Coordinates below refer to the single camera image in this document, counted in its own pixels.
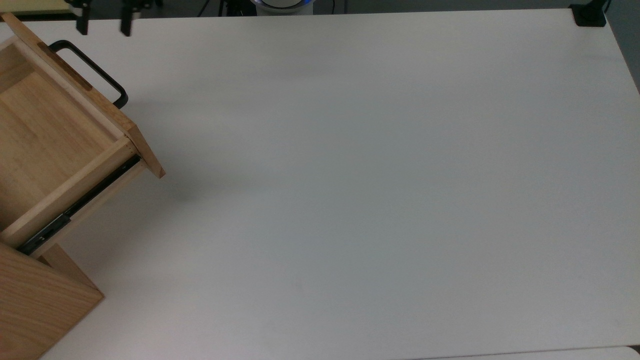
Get black metal drawer slide rail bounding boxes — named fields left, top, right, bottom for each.
left=17, top=155, right=142, bottom=256

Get yellow board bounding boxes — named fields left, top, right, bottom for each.
left=0, top=0, right=72, bottom=14

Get black square table clamp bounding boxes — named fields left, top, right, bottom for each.
left=569, top=2, right=609, bottom=28

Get light wooden drawer cabinet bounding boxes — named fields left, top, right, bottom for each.
left=0, top=240, right=105, bottom=360

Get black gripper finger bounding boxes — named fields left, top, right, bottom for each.
left=120, top=2, right=139, bottom=37
left=75, top=2, right=92, bottom=36

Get wooden drawer with black handle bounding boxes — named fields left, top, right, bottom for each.
left=0, top=11, right=166, bottom=258

